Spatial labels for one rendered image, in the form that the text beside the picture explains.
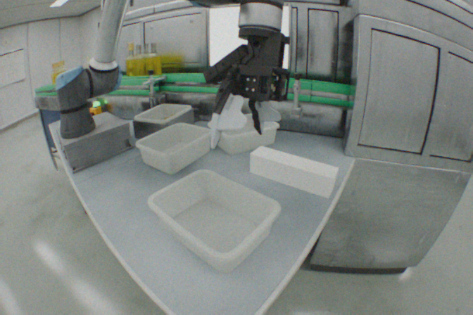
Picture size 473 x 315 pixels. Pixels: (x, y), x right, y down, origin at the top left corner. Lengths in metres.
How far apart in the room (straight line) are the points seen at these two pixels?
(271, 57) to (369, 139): 0.55
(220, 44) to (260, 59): 0.80
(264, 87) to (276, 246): 0.29
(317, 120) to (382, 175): 0.35
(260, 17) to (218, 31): 0.82
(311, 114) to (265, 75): 0.61
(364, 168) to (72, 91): 1.05
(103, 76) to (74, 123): 0.19
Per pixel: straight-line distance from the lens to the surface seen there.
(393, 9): 0.80
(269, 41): 0.36
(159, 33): 1.37
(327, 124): 0.94
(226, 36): 1.15
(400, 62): 0.80
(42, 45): 7.20
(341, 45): 1.11
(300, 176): 0.58
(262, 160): 0.61
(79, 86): 0.81
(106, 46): 0.80
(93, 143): 0.80
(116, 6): 0.75
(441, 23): 0.89
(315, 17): 1.12
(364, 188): 0.90
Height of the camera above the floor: 1.10
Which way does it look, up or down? 24 degrees down
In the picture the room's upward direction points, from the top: straight up
